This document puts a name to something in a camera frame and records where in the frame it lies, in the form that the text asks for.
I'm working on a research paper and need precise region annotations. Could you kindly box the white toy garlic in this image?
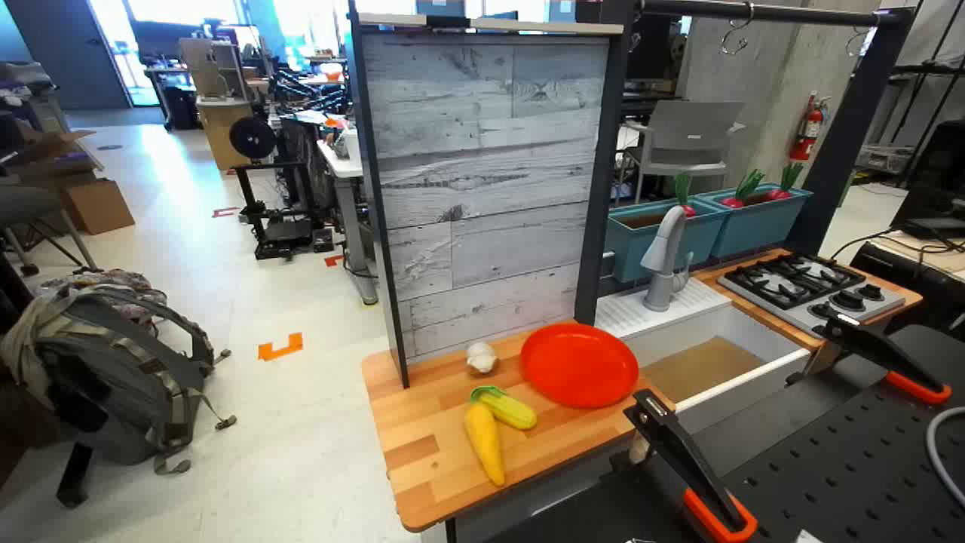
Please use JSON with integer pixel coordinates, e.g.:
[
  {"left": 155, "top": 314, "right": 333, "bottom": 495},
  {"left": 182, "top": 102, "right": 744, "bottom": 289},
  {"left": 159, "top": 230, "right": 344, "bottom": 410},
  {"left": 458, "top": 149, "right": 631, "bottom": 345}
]
[{"left": 469, "top": 340, "right": 497, "bottom": 375}]

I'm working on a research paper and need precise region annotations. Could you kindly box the orange plastic plate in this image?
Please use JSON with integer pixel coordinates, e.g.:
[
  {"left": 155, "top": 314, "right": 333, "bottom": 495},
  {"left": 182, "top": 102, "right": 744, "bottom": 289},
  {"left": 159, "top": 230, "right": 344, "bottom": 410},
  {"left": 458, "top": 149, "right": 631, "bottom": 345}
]
[{"left": 518, "top": 322, "right": 639, "bottom": 410}]

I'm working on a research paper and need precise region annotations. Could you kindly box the yellow toy corn short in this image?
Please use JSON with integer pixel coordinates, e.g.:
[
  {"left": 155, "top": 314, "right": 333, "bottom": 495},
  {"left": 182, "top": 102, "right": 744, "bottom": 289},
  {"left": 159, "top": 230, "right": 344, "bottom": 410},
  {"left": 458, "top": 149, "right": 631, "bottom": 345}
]
[{"left": 470, "top": 387, "right": 538, "bottom": 431}]

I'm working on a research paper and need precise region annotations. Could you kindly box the grey wood-pattern back panel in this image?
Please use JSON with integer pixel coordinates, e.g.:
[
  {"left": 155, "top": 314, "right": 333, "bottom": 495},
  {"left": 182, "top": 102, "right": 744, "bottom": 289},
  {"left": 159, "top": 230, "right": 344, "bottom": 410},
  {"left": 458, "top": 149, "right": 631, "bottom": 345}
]
[{"left": 350, "top": 13, "right": 623, "bottom": 380}]

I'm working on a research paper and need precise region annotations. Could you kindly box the blue planter box left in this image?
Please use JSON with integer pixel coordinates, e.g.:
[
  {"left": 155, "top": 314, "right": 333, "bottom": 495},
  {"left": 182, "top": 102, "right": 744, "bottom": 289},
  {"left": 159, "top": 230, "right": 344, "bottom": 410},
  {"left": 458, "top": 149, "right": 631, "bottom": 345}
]
[{"left": 604, "top": 200, "right": 723, "bottom": 287}]

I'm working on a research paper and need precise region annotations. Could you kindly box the blue planter box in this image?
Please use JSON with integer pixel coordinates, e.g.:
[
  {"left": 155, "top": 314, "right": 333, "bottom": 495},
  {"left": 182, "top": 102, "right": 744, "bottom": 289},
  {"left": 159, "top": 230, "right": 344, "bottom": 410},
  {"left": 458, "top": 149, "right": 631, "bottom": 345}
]
[
  {"left": 709, "top": 188, "right": 811, "bottom": 260},
  {"left": 604, "top": 200, "right": 723, "bottom": 287}
]

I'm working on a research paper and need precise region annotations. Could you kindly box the yellow toy corn long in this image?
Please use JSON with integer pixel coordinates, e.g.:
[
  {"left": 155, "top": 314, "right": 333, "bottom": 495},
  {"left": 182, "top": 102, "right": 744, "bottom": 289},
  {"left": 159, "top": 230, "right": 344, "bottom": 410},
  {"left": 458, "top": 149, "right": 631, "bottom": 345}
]
[{"left": 465, "top": 403, "right": 508, "bottom": 485}]

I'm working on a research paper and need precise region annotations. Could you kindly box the black 3D printer stand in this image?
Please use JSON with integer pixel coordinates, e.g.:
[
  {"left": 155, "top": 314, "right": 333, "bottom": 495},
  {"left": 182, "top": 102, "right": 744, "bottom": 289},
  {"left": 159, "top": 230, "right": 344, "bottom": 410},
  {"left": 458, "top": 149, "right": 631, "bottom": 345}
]
[{"left": 230, "top": 114, "right": 336, "bottom": 260}]

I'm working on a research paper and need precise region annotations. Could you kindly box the white toy sink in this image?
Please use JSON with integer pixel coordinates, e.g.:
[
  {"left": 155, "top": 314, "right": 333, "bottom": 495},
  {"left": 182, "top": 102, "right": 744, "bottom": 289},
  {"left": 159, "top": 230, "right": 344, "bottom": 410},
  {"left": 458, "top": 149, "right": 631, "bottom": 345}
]
[{"left": 595, "top": 281, "right": 811, "bottom": 426}]

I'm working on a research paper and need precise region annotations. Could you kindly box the grey chair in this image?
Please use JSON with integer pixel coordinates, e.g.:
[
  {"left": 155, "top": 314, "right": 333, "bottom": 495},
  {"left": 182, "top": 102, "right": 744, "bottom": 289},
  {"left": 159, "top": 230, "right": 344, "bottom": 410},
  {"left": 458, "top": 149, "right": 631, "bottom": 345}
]
[{"left": 633, "top": 100, "right": 742, "bottom": 200}]

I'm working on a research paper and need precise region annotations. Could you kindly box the black orange clamp front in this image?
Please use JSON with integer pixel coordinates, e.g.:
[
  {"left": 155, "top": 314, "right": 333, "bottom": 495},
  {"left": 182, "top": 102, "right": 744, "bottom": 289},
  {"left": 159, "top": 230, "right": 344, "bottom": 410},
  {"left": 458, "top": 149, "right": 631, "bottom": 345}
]
[{"left": 623, "top": 390, "right": 761, "bottom": 543}]

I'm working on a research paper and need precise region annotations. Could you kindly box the black orange clamp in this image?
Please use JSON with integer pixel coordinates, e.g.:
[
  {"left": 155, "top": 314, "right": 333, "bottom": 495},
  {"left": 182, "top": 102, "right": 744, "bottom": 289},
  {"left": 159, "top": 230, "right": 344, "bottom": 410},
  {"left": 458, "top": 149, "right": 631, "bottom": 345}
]
[
  {"left": 623, "top": 390, "right": 761, "bottom": 543},
  {"left": 804, "top": 314, "right": 954, "bottom": 407}
]

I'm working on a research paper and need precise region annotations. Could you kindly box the blue planter box right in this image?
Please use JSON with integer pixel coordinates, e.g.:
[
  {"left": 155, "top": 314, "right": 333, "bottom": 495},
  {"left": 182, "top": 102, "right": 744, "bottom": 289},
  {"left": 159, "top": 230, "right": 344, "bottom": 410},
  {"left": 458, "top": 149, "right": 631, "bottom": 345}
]
[{"left": 709, "top": 188, "right": 811, "bottom": 260}]

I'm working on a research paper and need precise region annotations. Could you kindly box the toy gas stove top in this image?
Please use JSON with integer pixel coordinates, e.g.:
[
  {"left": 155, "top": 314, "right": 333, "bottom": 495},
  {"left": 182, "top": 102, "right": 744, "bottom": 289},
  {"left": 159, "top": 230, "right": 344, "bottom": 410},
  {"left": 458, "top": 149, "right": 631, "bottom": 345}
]
[{"left": 720, "top": 252, "right": 904, "bottom": 336}]

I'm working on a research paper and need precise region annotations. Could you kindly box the red fire extinguisher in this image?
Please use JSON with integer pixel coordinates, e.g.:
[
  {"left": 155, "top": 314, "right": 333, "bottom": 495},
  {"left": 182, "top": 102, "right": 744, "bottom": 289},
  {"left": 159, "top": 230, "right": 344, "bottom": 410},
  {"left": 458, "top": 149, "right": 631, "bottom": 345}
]
[{"left": 791, "top": 93, "right": 825, "bottom": 162}]

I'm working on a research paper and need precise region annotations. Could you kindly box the black orange clamp right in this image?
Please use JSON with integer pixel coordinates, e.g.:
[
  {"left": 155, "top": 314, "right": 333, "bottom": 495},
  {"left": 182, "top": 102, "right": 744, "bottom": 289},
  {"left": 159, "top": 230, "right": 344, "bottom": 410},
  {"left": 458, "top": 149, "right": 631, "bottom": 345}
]
[{"left": 804, "top": 314, "right": 954, "bottom": 407}]

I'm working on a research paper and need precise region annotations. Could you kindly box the grey backpack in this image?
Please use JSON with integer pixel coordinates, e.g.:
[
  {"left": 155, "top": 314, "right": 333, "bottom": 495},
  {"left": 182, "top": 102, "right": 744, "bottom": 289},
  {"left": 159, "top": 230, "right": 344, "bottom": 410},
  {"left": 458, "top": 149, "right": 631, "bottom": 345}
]
[{"left": 3, "top": 268, "right": 234, "bottom": 505}]

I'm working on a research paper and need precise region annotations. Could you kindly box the cardboard box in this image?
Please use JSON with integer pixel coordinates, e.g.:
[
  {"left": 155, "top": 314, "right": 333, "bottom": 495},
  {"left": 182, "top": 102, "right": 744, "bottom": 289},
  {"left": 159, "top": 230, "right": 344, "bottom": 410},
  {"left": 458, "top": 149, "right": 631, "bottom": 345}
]
[{"left": 64, "top": 177, "right": 136, "bottom": 235}]

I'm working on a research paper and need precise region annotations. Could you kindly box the black perforated table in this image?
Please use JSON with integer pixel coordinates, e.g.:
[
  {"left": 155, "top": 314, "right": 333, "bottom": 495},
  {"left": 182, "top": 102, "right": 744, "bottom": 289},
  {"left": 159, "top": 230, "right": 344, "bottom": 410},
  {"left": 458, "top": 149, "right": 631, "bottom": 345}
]
[{"left": 492, "top": 324, "right": 965, "bottom": 543}]

